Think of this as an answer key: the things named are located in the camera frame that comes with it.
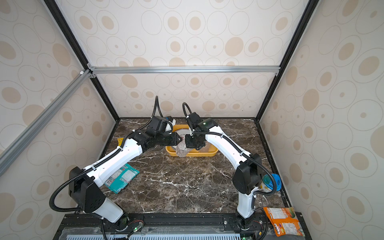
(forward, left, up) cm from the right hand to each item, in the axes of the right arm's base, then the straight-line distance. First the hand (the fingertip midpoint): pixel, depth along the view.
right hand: (189, 145), depth 83 cm
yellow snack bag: (+14, +49, -14) cm, 53 cm away
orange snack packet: (-34, -47, -16) cm, 60 cm away
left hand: (0, +1, +8) cm, 8 cm away
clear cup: (0, +5, -4) cm, 6 cm away
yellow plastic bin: (+6, -10, -14) cm, 19 cm away
